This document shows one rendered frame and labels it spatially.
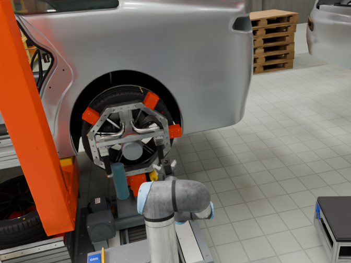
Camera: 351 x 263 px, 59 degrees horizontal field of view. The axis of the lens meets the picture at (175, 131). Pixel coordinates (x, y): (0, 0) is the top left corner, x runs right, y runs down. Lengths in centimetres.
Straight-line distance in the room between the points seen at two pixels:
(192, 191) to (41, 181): 99
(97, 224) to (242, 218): 118
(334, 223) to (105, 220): 149
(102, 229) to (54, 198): 49
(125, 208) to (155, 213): 144
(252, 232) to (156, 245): 149
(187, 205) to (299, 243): 156
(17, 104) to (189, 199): 98
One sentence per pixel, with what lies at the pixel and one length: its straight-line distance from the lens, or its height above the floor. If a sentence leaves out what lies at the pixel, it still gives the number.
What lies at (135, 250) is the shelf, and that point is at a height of 45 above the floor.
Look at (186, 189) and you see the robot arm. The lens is 112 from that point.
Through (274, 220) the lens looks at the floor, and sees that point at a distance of 273.
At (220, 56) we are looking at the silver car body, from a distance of 226.
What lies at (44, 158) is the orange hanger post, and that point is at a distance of 179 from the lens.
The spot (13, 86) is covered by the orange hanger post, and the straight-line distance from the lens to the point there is 166.
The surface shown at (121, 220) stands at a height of 15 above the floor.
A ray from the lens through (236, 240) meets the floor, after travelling 254.
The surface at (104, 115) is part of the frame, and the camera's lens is 211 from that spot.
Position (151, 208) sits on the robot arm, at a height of 110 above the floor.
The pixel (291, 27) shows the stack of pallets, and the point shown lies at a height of 78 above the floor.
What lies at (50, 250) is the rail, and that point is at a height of 33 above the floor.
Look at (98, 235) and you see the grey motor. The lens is 230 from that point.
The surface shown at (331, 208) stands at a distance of 239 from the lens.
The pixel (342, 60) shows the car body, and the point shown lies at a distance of 380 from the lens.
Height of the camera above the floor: 183
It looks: 26 degrees down
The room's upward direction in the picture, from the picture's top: 6 degrees counter-clockwise
